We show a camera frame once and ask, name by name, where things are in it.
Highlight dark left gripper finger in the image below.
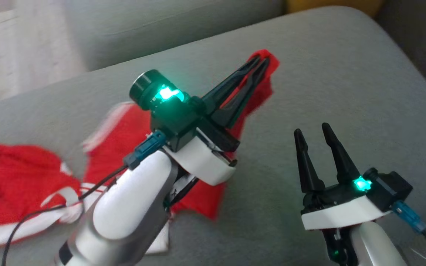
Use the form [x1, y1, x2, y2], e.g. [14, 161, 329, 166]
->
[200, 55, 261, 112]
[212, 58, 271, 129]

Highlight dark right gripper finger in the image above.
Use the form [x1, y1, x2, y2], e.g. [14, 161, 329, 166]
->
[321, 123, 361, 184]
[294, 129, 325, 193]

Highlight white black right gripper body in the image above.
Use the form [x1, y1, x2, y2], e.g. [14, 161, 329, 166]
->
[301, 177, 392, 231]

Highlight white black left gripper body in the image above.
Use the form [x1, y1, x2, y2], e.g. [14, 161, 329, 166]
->
[162, 96, 241, 186]

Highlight red jersey with white sleeves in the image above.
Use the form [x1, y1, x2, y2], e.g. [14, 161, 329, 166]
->
[81, 49, 281, 255]

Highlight red shorts with white stripe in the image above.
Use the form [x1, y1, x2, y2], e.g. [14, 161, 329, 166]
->
[0, 143, 85, 252]

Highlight grey sofa seat cushion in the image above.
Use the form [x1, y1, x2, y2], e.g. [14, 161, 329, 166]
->
[0, 6, 426, 266]

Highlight yellow cushion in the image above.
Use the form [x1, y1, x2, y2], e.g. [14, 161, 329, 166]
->
[285, 0, 384, 17]

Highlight blue cable connector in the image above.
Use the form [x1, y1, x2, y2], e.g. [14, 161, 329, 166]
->
[392, 201, 426, 234]
[123, 130, 168, 171]

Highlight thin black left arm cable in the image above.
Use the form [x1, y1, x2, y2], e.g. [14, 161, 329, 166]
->
[1, 166, 128, 266]

